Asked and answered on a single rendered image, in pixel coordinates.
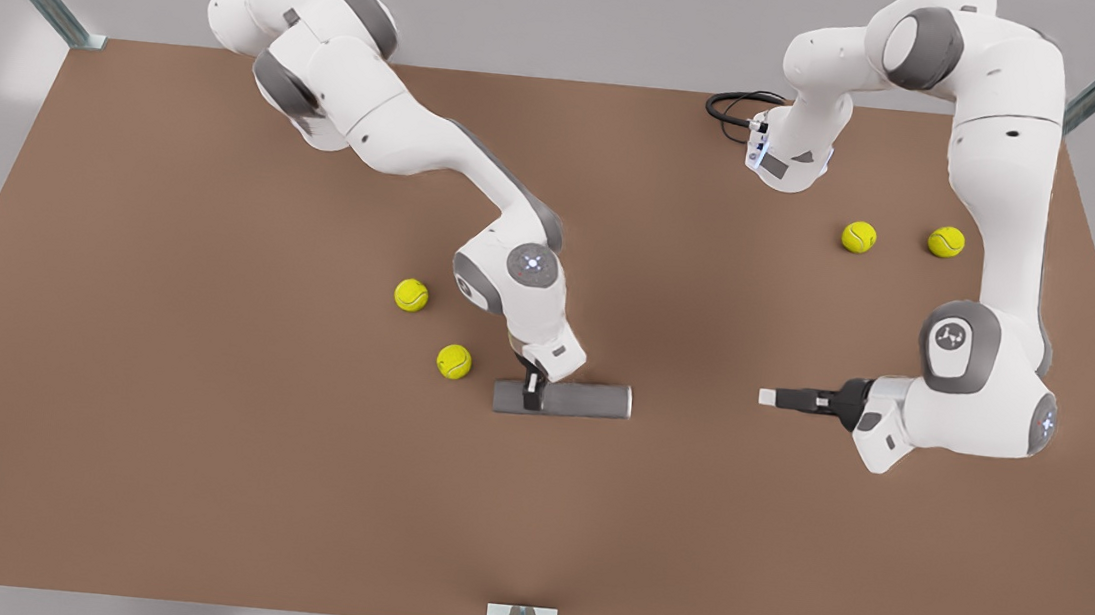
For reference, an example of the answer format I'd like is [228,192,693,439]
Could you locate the black cable loop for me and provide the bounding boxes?
[701,85,792,152]

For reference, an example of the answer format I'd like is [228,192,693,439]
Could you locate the yellow tennis ball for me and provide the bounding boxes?
[434,341,476,383]
[392,276,432,315]
[926,223,968,261]
[839,218,880,257]

